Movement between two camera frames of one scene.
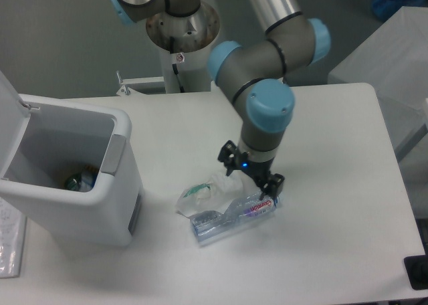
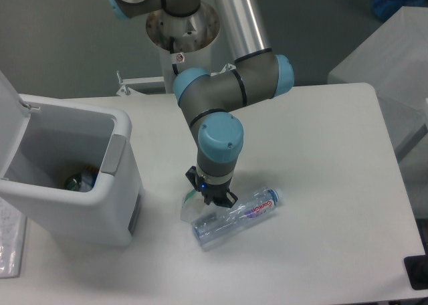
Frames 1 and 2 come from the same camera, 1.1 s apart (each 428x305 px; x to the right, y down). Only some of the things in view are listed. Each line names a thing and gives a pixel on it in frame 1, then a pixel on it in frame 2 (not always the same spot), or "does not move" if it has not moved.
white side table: [392, 59] does not move
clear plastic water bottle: [209, 225] does not move
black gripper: [258, 171] → [217, 194]
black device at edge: [416, 267] does not move
